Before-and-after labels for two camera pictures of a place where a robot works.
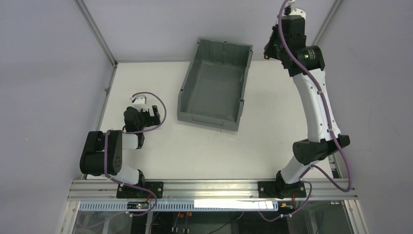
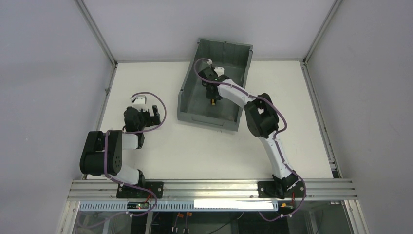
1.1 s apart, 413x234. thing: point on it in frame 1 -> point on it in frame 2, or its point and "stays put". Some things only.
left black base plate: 157,187 stays put
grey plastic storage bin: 212,92 stays put
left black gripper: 153,115 stays put
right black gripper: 271,45 -> 212,94
